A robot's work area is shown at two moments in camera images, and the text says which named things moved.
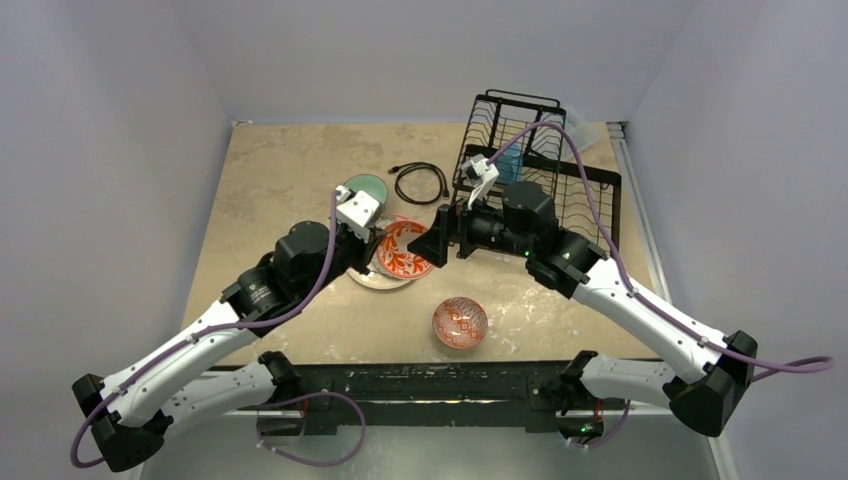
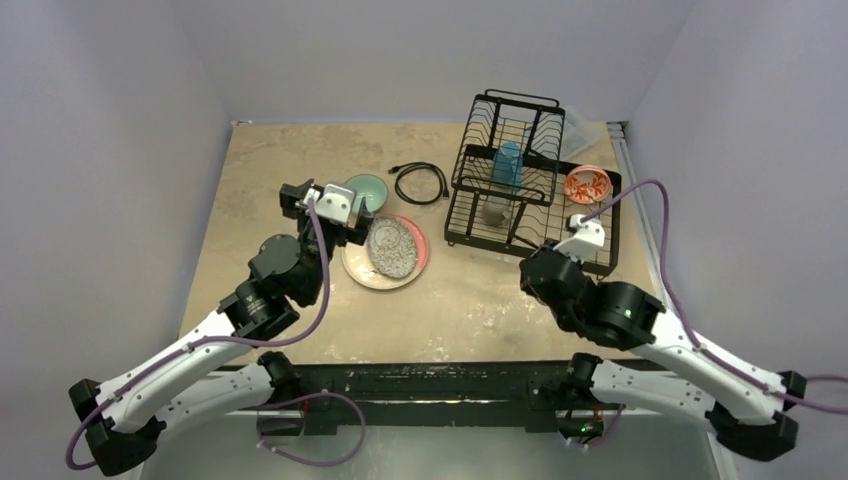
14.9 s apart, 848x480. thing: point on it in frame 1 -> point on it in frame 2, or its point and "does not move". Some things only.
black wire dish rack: (522, 135) does not move
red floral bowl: (394, 254) -> (587, 184)
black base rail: (339, 398) does not move
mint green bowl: (372, 185) does not move
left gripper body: (349, 250) -> (330, 238)
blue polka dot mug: (509, 165) does not move
